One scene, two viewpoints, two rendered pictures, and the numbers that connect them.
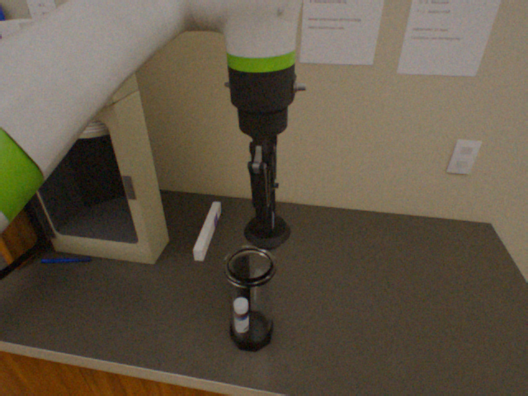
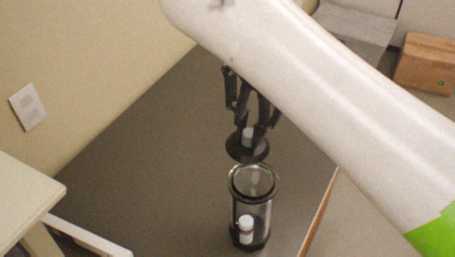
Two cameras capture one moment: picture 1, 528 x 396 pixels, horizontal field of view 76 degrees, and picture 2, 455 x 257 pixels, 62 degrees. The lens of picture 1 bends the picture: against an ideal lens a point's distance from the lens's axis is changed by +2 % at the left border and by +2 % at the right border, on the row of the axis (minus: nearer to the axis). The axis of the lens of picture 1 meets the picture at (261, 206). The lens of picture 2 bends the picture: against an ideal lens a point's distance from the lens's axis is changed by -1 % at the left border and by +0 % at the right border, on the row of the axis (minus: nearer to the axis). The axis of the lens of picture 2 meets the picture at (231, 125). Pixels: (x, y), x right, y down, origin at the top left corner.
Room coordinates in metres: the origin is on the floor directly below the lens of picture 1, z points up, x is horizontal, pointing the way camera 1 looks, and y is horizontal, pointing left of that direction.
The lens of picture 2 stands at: (0.38, 0.49, 1.82)
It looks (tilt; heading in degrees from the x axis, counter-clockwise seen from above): 45 degrees down; 288
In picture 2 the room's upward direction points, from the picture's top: straight up
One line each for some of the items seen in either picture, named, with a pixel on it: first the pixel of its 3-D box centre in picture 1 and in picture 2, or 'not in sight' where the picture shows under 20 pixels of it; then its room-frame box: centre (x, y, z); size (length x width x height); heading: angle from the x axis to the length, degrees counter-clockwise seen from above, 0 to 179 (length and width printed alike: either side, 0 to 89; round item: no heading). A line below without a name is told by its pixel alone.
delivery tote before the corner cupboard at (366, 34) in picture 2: not in sight; (348, 41); (0.32, -2.21, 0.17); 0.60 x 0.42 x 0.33; 167
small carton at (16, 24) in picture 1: (25, 39); not in sight; (0.68, 0.43, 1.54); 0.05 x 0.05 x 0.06; 73
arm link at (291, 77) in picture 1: (264, 84); not in sight; (0.49, 0.00, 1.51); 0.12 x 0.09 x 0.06; 79
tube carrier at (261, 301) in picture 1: (251, 299); (251, 207); (0.49, 0.02, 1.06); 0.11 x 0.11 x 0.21
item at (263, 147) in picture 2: (266, 226); (248, 142); (0.51, -0.01, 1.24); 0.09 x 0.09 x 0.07
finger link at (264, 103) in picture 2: (262, 175); (264, 100); (0.48, 0.00, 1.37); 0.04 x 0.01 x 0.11; 79
